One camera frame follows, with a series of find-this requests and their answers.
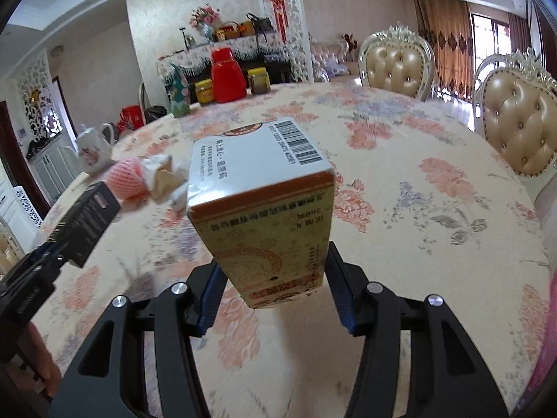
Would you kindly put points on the yellow cardboard box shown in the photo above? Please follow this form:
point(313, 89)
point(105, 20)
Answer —
point(261, 209)

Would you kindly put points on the gold tufted dining chair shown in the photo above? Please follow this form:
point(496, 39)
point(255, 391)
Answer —
point(396, 67)
point(522, 117)

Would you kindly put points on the woven gift basket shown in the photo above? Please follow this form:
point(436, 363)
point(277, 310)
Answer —
point(227, 32)

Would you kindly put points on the dark candlestick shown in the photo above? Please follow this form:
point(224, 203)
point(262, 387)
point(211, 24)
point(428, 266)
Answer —
point(188, 37)

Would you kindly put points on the black white retail package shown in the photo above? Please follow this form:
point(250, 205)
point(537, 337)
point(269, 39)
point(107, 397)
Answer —
point(87, 222)

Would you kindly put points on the glass balcony door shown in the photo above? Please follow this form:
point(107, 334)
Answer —
point(489, 48)

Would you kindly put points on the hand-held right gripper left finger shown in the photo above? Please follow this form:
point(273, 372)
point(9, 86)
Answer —
point(209, 300)

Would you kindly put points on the orange gift basket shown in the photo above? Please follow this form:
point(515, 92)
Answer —
point(246, 29)

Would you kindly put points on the brown wooden door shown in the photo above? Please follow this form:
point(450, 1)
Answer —
point(544, 26)

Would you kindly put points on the red thermos jug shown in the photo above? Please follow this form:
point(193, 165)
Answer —
point(228, 76)

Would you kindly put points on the pink foam fruit net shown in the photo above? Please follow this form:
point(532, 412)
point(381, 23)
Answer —
point(126, 180)

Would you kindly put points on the white tufted sofa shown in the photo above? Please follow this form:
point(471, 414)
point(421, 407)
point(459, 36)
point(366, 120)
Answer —
point(330, 63)

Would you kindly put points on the black handbag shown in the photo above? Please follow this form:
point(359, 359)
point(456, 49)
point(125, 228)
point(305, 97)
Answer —
point(260, 24)

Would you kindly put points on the brown patterned curtain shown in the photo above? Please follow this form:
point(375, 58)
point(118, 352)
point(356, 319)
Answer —
point(448, 43)

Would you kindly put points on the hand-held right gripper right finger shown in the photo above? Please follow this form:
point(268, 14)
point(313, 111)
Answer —
point(343, 296)

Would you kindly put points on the dark sideboard with lace cloth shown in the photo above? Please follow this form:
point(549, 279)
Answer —
point(278, 63)

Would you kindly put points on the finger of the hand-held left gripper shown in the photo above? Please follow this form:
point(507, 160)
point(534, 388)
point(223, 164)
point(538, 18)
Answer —
point(48, 250)
point(26, 270)

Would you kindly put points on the person's left hand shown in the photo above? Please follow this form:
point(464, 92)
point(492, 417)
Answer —
point(43, 357)

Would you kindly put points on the dark glass jar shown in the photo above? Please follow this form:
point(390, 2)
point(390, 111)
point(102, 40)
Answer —
point(259, 81)

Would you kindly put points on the green peacock vase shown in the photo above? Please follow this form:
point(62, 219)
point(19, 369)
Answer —
point(179, 91)

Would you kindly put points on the pink flower bouquet vase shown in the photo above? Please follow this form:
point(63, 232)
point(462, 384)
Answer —
point(204, 17)

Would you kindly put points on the yellow glass jar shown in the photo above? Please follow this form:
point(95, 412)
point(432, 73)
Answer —
point(203, 92)

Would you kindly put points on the white cabinet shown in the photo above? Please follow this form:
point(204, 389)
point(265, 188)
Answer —
point(52, 170)

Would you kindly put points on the dried flower arrangement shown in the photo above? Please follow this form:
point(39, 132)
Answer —
point(349, 45)

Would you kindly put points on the white floral teapot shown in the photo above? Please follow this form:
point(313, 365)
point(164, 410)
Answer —
point(92, 148)

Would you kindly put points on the red shopping bag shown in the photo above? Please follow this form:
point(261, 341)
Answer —
point(130, 119)

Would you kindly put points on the crumpled beige paper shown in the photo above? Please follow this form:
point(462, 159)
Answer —
point(163, 178)

